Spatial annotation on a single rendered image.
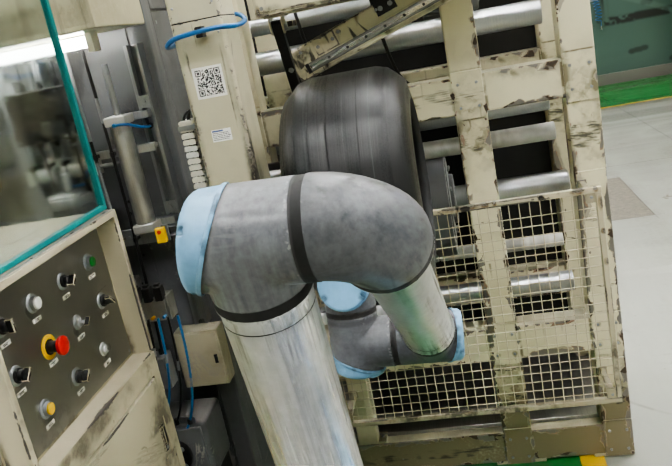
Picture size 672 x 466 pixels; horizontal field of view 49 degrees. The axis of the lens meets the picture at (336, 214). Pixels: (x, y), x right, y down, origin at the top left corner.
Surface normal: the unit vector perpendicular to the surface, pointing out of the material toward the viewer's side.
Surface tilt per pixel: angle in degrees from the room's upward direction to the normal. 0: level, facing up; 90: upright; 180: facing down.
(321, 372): 99
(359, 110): 41
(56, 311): 90
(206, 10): 90
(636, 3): 90
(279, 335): 105
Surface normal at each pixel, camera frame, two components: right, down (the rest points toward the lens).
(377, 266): 0.34, 0.61
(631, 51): -0.13, 0.28
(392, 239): 0.55, 0.08
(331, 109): -0.23, -0.55
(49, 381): 0.97, -0.15
